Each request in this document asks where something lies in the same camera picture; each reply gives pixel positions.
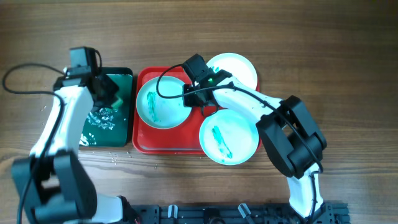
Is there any white plate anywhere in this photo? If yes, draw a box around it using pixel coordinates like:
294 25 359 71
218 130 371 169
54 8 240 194
136 77 192 129
199 109 259 166
206 53 258 90

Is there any black tray green water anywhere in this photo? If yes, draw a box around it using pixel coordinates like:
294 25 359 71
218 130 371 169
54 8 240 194
80 67 136 147

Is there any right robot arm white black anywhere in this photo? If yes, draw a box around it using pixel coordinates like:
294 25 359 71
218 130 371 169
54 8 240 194
184 68 327 222

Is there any red plastic tray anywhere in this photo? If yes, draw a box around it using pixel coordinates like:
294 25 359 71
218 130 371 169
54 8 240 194
132 67 205 155

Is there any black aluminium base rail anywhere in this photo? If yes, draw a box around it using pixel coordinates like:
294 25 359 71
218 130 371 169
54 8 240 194
118 202 351 224

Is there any green sponge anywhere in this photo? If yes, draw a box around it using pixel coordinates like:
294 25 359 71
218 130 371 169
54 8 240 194
111 95 123 109

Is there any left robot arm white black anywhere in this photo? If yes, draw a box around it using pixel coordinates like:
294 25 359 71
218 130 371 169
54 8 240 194
12 74 125 223

